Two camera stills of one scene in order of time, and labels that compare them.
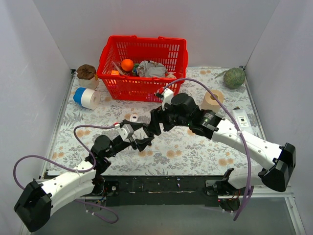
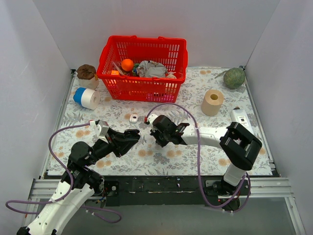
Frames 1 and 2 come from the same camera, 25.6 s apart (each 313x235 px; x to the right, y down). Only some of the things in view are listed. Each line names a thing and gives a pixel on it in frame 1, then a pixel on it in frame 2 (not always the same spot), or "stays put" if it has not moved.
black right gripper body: [156, 121] to [160, 136]
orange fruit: [127, 64] stays put
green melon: [234, 78] stays put
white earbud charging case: [133, 118] stays put
